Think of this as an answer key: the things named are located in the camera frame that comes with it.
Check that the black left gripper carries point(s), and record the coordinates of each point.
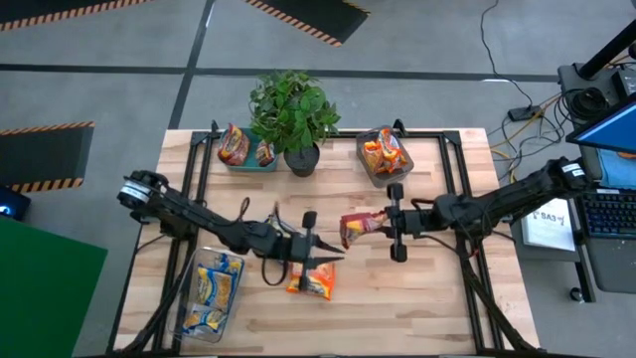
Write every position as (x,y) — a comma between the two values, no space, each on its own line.
(293,246)

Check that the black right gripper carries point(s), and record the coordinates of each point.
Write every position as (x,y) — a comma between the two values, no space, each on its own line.
(415,222)

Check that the red beef noodle packet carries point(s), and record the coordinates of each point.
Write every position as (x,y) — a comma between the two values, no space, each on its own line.
(265,155)
(360,229)
(233,146)

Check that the orange chicken noodle packet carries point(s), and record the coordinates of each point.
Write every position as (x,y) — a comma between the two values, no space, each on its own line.
(372,156)
(323,283)
(395,149)

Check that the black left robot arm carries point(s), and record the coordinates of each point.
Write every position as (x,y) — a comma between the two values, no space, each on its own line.
(199,215)

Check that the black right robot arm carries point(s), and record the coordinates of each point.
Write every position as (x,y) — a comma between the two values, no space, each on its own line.
(497,205)

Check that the grey translucent plastic bin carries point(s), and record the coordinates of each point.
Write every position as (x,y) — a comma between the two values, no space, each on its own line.
(392,180)

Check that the teal plastic bin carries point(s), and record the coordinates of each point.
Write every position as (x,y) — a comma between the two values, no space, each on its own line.
(251,159)

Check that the clear plastic bin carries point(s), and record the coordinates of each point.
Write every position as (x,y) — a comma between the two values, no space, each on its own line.
(191,278)

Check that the potted green plant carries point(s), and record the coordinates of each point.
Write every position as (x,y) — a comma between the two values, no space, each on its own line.
(293,109)

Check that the white paper note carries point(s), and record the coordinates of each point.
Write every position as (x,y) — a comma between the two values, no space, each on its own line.
(546,229)

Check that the black power brick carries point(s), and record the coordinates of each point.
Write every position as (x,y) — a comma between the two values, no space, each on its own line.
(524,113)

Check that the black caster wheel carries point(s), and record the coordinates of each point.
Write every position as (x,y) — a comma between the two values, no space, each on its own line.
(576,295)

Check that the black striped-edge floor mat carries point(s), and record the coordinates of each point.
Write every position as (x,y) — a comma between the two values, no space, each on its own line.
(40,154)
(49,7)
(318,15)

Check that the black backlit keyboard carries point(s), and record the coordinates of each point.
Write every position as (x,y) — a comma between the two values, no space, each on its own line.
(611,214)

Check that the light blue cloth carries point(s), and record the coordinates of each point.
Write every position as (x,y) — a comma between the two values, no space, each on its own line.
(621,169)

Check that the blue-screen computer monitor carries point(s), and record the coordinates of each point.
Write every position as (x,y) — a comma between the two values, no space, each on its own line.
(611,131)

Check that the black box device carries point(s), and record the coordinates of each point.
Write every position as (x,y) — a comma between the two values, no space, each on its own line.
(627,82)

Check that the green floor board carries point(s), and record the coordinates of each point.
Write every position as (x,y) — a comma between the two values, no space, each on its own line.
(45,298)

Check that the black device with blue light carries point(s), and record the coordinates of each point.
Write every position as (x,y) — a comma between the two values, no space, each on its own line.
(12,204)

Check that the black camera pole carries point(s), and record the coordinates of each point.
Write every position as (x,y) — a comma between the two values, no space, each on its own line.
(606,52)

